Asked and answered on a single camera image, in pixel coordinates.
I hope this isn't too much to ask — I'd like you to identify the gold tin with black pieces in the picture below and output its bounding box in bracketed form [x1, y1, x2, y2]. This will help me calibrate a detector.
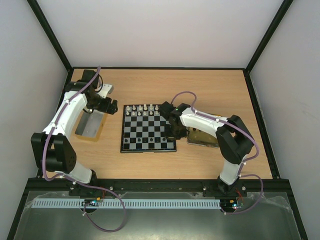
[181, 111, 221, 148]

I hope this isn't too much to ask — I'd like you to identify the silver gold tin lid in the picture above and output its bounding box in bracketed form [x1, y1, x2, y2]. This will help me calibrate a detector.
[74, 111, 107, 142]

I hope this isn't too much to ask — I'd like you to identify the black silver chess board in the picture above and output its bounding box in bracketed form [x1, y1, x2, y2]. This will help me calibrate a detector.
[120, 103, 177, 153]

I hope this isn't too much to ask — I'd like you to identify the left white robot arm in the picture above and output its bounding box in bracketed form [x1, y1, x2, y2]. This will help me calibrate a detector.
[30, 66, 118, 184]

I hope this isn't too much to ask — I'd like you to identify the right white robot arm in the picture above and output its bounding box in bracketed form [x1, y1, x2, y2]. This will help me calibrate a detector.
[159, 101, 254, 196]

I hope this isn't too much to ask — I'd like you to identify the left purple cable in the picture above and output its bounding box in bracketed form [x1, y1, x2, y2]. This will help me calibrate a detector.
[41, 65, 127, 231]

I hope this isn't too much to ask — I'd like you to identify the purple cable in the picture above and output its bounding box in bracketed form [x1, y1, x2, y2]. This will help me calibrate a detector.
[170, 90, 264, 216]
[41, 65, 127, 231]

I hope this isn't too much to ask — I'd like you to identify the white slotted cable duct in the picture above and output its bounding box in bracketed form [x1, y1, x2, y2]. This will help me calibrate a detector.
[31, 198, 221, 210]

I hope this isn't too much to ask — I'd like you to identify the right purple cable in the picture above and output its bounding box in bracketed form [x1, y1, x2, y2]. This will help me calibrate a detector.
[170, 90, 264, 216]

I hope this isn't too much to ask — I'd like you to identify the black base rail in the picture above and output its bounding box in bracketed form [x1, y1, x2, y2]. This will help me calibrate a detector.
[25, 177, 291, 196]

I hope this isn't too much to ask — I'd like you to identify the black aluminium frame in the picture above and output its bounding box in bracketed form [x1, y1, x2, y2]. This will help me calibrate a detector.
[7, 0, 308, 240]

